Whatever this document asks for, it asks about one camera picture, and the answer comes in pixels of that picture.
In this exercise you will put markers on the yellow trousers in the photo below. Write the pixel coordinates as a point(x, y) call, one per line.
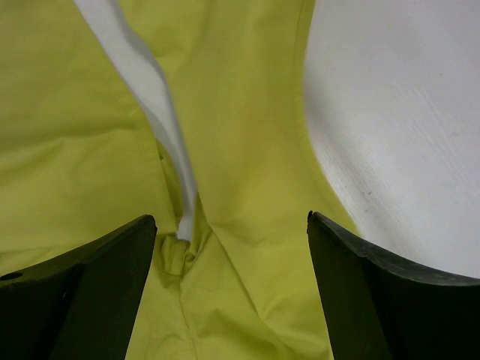
point(79, 159)

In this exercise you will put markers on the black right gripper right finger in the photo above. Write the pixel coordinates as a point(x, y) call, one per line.
point(379, 305)

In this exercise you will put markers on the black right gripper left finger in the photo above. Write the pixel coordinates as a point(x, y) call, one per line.
point(81, 304)

